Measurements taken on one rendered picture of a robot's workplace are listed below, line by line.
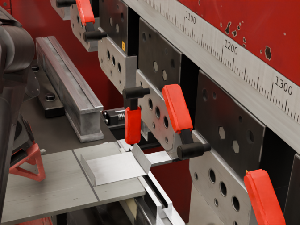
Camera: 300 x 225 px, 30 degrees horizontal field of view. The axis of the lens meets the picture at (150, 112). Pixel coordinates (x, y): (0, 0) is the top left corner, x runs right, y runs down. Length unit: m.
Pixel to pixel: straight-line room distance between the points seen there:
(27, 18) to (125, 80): 0.92
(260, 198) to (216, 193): 0.17
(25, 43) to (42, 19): 1.17
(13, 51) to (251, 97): 0.26
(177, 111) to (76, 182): 0.42
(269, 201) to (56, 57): 1.19
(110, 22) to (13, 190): 0.35
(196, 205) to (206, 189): 1.92
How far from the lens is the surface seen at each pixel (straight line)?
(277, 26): 0.54
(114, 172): 1.08
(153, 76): 0.83
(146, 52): 0.85
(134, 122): 0.86
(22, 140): 0.96
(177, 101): 0.69
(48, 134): 1.46
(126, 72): 0.95
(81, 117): 1.39
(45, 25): 1.85
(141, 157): 1.10
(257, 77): 0.58
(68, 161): 1.12
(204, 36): 0.67
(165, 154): 1.13
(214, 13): 0.64
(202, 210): 2.61
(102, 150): 1.15
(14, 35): 0.65
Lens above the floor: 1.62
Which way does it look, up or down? 29 degrees down
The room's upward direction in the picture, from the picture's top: 2 degrees clockwise
